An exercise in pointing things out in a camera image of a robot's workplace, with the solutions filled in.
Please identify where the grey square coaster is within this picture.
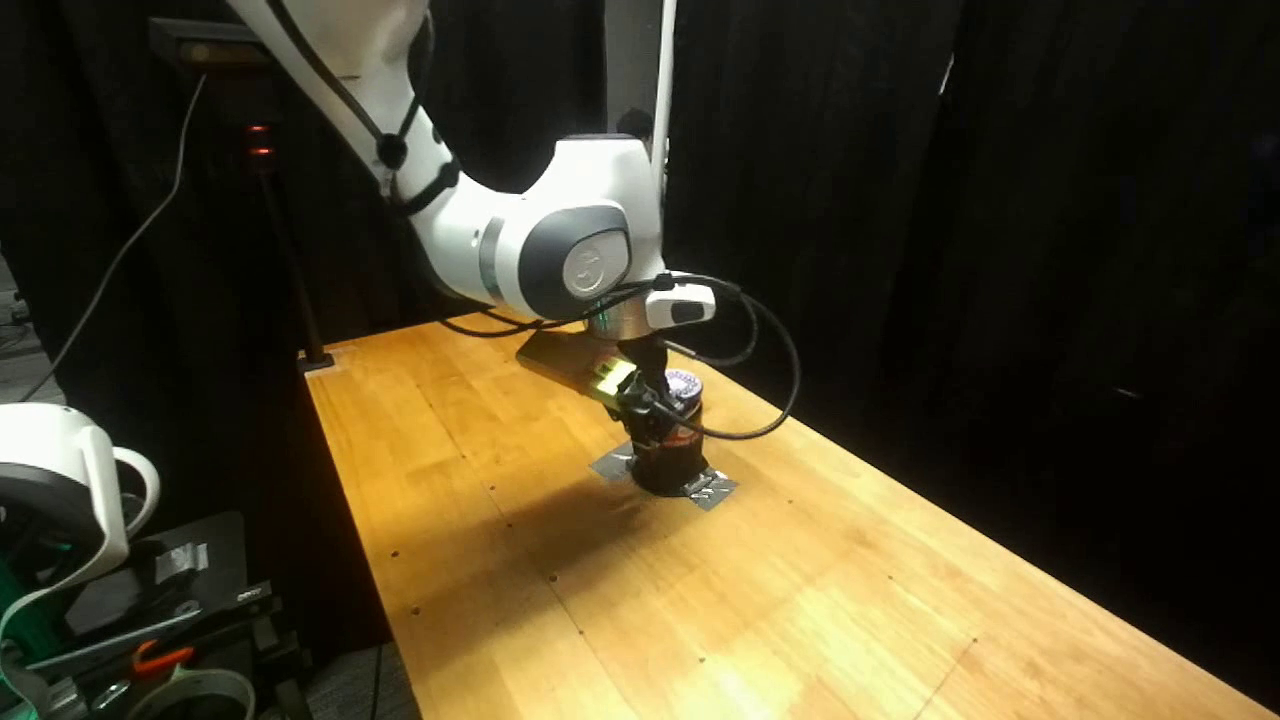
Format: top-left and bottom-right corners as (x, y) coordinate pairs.
(679, 468), (741, 510)

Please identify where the white tape roll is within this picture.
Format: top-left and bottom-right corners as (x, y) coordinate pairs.
(125, 658), (261, 720)

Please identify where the thin grey wire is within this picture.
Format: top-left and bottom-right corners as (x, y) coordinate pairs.
(15, 73), (214, 402)

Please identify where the grey tape patch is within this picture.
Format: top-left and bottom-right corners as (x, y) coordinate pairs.
(153, 540), (215, 583)

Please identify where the white rounded device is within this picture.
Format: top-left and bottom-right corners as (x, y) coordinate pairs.
(0, 400), (135, 591)

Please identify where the white cable loop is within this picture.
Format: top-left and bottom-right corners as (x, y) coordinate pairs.
(114, 444), (166, 540)

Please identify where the black equipment case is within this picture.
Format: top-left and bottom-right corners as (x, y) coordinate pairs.
(55, 510), (294, 688)

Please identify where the black tripod stand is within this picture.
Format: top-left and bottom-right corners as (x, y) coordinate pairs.
(236, 115), (340, 374)

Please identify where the black camera cable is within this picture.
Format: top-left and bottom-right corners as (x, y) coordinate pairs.
(437, 267), (808, 444)

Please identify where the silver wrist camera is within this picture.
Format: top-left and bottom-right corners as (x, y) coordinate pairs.
(641, 281), (723, 332)

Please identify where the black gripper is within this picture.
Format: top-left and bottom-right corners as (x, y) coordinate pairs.
(603, 332), (710, 450)

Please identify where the dark mounted camera box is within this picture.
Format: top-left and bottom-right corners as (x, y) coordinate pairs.
(144, 12), (272, 73)

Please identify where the silver tape piece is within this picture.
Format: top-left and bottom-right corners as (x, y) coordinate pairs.
(588, 440), (641, 484)

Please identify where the orange clamp handle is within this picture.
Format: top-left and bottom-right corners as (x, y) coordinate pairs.
(130, 641), (206, 680)

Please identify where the white metal pole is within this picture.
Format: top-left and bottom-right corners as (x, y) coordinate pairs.
(644, 0), (685, 143)

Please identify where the orange rubber band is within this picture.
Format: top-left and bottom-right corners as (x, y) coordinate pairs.
(644, 419), (710, 450)

